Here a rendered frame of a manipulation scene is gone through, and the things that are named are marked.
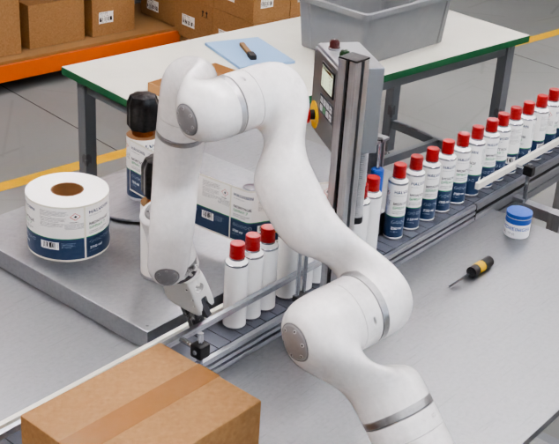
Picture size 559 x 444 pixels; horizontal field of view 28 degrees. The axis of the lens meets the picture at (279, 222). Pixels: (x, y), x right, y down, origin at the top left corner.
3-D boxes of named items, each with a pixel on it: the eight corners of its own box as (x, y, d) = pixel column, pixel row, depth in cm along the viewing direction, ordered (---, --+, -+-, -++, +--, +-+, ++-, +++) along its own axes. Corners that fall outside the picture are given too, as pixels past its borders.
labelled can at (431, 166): (421, 211, 300) (430, 142, 291) (437, 218, 297) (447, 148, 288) (411, 218, 297) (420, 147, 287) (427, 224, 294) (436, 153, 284)
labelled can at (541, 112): (543, 161, 336) (555, 98, 327) (527, 162, 335) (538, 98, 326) (536, 154, 341) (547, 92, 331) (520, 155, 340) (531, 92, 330)
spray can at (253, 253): (248, 307, 251) (251, 226, 242) (265, 315, 248) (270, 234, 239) (232, 314, 248) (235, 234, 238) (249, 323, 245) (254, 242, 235)
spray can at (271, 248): (262, 298, 255) (266, 218, 246) (279, 307, 252) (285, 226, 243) (247, 306, 251) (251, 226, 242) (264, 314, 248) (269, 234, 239)
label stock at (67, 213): (78, 270, 262) (76, 215, 255) (11, 247, 270) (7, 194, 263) (125, 236, 278) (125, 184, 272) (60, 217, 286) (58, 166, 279)
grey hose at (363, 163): (353, 216, 252) (361, 129, 242) (365, 220, 250) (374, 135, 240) (343, 220, 249) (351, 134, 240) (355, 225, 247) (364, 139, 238)
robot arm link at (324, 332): (447, 393, 175) (382, 257, 176) (362, 445, 165) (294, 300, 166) (404, 404, 185) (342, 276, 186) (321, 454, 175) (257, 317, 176)
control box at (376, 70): (352, 123, 246) (359, 40, 237) (376, 153, 231) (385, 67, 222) (308, 125, 243) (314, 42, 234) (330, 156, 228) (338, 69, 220)
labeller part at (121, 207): (145, 165, 318) (145, 161, 317) (224, 199, 300) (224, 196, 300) (60, 196, 296) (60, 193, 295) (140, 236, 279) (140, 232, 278)
